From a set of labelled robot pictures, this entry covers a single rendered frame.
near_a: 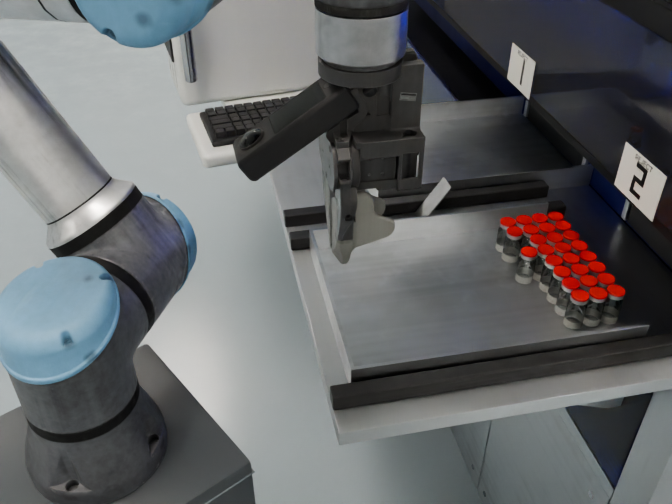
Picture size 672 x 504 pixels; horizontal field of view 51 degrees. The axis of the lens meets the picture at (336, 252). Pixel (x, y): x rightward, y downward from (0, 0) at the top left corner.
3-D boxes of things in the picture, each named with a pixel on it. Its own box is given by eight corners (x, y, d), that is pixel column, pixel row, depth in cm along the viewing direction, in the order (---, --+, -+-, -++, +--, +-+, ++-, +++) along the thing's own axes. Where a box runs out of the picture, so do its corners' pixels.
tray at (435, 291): (543, 222, 100) (547, 201, 98) (641, 348, 80) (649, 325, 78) (309, 250, 95) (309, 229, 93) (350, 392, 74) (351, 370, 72)
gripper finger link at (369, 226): (396, 274, 69) (401, 194, 63) (337, 281, 68) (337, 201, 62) (387, 255, 71) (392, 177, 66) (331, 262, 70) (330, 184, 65)
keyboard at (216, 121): (378, 91, 155) (379, 80, 153) (404, 117, 144) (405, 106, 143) (199, 117, 144) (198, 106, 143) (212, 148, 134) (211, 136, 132)
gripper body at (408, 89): (421, 197, 63) (432, 69, 56) (328, 207, 62) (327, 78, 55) (398, 156, 69) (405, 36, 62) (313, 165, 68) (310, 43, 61)
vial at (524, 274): (527, 273, 90) (533, 244, 88) (535, 283, 89) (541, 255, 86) (511, 275, 90) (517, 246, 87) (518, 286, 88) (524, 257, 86)
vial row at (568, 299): (523, 241, 96) (528, 213, 93) (585, 329, 82) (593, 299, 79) (508, 243, 96) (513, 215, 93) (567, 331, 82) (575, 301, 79)
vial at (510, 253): (514, 252, 94) (519, 224, 91) (520, 262, 92) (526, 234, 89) (498, 254, 94) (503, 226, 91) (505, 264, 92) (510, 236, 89)
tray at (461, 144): (520, 112, 129) (523, 95, 127) (589, 184, 108) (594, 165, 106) (340, 130, 123) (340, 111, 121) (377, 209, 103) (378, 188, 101)
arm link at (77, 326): (-5, 421, 70) (-50, 321, 62) (69, 332, 81) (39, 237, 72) (102, 447, 68) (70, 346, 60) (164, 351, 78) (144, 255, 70)
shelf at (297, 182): (508, 111, 134) (509, 101, 133) (753, 375, 79) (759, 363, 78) (259, 134, 126) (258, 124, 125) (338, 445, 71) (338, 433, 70)
